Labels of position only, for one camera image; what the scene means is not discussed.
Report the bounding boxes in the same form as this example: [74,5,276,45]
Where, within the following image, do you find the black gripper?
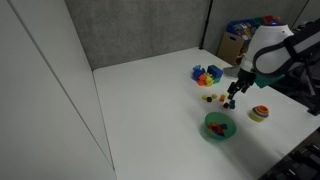
[227,69,257,101]

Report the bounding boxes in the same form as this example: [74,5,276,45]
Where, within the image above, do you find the large blue toy block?
[206,64,224,80]

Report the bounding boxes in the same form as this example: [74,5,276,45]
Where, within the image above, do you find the green plastic bowl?
[203,111,238,142]

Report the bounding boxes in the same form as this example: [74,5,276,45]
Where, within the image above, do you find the yellow toy piece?
[203,73,215,88]

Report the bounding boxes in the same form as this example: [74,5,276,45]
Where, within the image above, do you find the rainbow stacking cups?
[248,105,270,123]

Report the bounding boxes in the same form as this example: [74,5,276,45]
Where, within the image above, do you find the orange toy piece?
[196,74,207,87]

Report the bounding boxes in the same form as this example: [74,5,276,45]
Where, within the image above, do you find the brown cardboard box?
[216,31,250,66]

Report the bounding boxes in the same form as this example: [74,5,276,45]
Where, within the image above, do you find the purple toy piece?
[192,69,205,82]

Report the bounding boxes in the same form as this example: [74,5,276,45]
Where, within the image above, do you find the cardboard box with items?
[226,16,272,42]

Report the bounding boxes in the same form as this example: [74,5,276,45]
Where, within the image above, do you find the black stand pole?
[198,0,214,51]

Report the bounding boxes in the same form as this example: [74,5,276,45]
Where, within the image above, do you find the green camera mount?
[254,73,286,90]

